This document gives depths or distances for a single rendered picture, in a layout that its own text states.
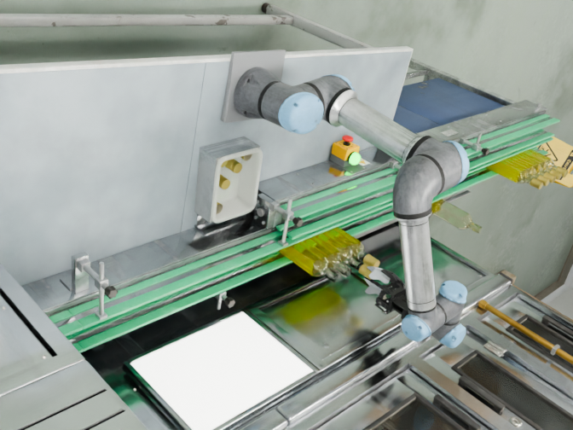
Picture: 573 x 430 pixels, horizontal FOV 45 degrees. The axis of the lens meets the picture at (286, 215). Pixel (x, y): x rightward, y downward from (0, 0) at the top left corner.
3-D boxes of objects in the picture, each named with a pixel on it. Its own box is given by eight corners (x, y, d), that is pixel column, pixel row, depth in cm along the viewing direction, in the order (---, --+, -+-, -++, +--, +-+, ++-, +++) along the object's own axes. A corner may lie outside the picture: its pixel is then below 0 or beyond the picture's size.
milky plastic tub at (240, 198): (194, 212, 212) (211, 225, 207) (199, 147, 201) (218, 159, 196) (238, 199, 223) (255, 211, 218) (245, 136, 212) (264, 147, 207)
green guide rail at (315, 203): (278, 208, 219) (296, 220, 214) (279, 206, 218) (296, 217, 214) (544, 115, 331) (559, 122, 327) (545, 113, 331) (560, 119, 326)
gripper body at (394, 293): (378, 284, 206) (409, 305, 199) (396, 275, 212) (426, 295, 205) (373, 305, 210) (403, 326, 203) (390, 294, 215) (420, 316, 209)
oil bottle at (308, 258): (271, 247, 227) (317, 281, 215) (274, 233, 224) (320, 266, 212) (284, 242, 231) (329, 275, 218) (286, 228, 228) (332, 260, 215)
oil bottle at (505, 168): (479, 165, 308) (535, 193, 292) (483, 153, 305) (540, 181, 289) (486, 163, 312) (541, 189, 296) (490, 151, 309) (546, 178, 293)
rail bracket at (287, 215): (264, 235, 220) (291, 254, 213) (271, 189, 212) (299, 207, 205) (271, 232, 222) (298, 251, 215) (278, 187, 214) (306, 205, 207)
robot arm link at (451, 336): (471, 321, 195) (464, 343, 200) (439, 300, 202) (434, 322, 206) (454, 334, 191) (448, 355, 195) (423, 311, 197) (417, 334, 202)
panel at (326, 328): (122, 369, 188) (197, 451, 168) (122, 361, 186) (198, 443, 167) (343, 267, 245) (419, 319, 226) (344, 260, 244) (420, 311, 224)
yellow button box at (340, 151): (328, 159, 249) (343, 167, 244) (332, 140, 245) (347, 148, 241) (341, 155, 253) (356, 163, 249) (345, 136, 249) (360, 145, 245)
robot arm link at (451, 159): (295, 75, 197) (448, 169, 169) (331, 64, 206) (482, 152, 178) (289, 112, 204) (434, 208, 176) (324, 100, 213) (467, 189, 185)
